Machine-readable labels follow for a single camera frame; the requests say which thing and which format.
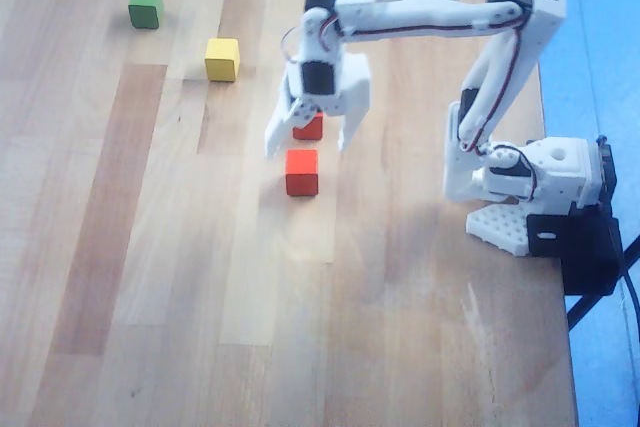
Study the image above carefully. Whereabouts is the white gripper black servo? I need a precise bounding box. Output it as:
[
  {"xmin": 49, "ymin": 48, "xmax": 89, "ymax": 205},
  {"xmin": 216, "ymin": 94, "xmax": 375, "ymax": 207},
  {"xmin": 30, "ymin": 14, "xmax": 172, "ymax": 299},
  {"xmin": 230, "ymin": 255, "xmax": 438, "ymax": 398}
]
[{"xmin": 264, "ymin": 51, "xmax": 373, "ymax": 159}]

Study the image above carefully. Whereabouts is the red wooden cube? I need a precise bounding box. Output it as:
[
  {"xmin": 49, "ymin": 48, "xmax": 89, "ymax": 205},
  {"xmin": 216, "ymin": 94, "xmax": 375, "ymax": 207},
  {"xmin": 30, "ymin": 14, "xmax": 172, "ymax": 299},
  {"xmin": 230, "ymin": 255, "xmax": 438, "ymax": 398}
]
[
  {"xmin": 292, "ymin": 113, "xmax": 325, "ymax": 141},
  {"xmin": 285, "ymin": 148, "xmax": 320, "ymax": 197}
]

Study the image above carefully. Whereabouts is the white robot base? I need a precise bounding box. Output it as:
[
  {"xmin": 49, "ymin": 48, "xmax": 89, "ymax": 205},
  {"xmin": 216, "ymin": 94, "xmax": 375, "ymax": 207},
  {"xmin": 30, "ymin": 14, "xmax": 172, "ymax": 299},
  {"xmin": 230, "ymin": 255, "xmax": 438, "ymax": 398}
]
[{"xmin": 466, "ymin": 135, "xmax": 619, "ymax": 257}]

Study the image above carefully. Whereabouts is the yellow wooden cube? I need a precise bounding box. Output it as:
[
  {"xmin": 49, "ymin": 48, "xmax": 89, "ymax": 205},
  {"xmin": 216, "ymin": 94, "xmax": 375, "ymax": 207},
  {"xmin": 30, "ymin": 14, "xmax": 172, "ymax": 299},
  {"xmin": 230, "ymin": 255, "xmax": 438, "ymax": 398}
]
[{"xmin": 204, "ymin": 37, "xmax": 241, "ymax": 83}]

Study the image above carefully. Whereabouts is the green wooden cube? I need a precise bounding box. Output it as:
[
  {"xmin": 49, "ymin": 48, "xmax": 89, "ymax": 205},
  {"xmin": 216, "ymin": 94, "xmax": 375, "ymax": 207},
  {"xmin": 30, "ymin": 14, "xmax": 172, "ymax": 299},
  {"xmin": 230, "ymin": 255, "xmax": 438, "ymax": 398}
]
[{"xmin": 127, "ymin": 0, "xmax": 165, "ymax": 30}]

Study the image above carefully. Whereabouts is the black table clamp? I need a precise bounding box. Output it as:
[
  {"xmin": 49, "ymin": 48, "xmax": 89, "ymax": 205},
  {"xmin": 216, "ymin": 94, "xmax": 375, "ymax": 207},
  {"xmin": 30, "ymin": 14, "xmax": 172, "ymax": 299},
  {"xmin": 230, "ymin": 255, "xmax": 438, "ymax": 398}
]
[{"xmin": 526, "ymin": 211, "xmax": 624, "ymax": 297}]

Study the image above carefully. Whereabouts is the black power cable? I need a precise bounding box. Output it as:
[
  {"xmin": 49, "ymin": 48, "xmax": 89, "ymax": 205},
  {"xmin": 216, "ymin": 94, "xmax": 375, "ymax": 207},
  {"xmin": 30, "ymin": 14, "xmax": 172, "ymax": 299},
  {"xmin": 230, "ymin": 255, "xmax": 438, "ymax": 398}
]
[{"xmin": 619, "ymin": 256, "xmax": 640, "ymax": 328}]

